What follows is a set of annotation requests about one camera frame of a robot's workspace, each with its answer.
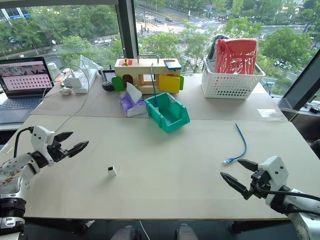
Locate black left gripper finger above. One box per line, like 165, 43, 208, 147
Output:
66, 140, 90, 159
54, 131, 74, 144

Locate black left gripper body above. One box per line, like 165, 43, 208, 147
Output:
46, 140, 70, 163

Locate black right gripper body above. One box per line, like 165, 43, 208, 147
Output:
246, 169, 273, 200

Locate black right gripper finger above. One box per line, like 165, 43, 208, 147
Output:
237, 159, 260, 173
219, 171, 251, 201

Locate small white connector block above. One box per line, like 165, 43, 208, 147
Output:
105, 165, 119, 177

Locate black table leg bar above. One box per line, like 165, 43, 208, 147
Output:
24, 216, 87, 234
229, 219, 294, 234

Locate beige striped shell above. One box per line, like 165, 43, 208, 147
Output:
60, 85, 74, 97

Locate white charger block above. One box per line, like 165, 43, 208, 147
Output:
67, 75, 82, 90

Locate white power strip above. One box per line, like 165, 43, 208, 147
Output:
74, 68, 99, 94

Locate clear bottle with white cap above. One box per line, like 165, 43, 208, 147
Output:
47, 62, 62, 84

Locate black rounded puck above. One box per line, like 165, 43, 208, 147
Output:
101, 80, 116, 93

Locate purple white tissue pack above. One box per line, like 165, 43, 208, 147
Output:
117, 82, 148, 119

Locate dark grey rounded shape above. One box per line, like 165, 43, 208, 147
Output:
110, 225, 141, 240
175, 223, 199, 240

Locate dark laptop with lit screen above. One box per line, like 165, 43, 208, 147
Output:
0, 55, 55, 125

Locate black handheld device with screen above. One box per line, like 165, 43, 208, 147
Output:
101, 68, 117, 82

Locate clear triangular plastic stand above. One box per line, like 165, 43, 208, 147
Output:
79, 54, 101, 74

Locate white perforated plastic basket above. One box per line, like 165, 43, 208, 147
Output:
200, 56, 267, 100

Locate green plastic storage bin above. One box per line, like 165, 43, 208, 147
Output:
143, 92, 192, 134

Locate wooden latch box coloured doors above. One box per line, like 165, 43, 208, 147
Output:
111, 53, 185, 96

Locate red package in plastic wrap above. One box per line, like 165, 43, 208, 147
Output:
215, 37, 259, 76

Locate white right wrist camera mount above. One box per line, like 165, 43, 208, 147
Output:
257, 155, 290, 206

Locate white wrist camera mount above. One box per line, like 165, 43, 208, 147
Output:
257, 155, 290, 206
30, 125, 56, 167

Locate blue ethernet cable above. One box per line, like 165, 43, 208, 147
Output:
222, 123, 248, 165

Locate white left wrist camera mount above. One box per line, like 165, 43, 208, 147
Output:
30, 125, 56, 167

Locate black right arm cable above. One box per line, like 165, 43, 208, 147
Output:
251, 187, 320, 216

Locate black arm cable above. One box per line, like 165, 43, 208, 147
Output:
251, 187, 320, 216
13, 127, 35, 160

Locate thin white charger cable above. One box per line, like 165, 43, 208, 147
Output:
41, 64, 91, 134

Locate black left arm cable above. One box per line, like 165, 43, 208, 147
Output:
13, 127, 35, 160

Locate blue cable standing upright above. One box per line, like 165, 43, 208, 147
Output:
149, 66, 161, 109

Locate black slanted window frame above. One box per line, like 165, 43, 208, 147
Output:
283, 51, 320, 111

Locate thin white cable under table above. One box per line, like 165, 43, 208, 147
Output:
138, 219, 147, 240

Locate black strap behind red package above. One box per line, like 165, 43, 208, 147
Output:
207, 34, 221, 63

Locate black window frame pillar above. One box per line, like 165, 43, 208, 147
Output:
115, 0, 140, 60

